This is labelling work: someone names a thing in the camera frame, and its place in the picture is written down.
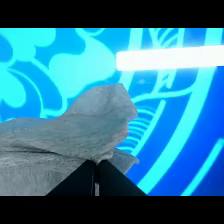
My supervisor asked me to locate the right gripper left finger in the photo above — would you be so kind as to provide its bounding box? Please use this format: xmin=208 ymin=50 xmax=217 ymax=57
xmin=45 ymin=158 xmax=97 ymax=197

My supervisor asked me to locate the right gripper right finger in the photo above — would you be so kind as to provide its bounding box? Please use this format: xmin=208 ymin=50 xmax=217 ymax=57
xmin=96 ymin=159 xmax=148 ymax=197

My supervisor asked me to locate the grey garment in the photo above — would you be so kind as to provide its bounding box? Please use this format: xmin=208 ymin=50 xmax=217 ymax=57
xmin=0 ymin=82 xmax=140 ymax=197

